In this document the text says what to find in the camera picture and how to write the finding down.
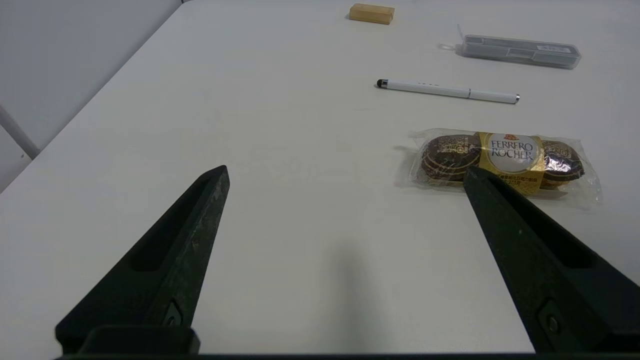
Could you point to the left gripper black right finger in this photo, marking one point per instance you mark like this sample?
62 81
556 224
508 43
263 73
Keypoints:
545 270

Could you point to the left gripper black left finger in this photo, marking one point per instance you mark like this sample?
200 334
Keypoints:
165 270

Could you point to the Ferrero Rocher chocolate pack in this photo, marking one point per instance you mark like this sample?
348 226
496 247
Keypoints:
510 152

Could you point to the white pen with black tip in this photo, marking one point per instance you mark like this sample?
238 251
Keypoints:
440 90

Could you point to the grey transparent pencil lead case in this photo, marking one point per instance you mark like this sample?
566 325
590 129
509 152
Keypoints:
520 51

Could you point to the small wooden block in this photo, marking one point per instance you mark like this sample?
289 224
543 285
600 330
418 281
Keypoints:
371 13

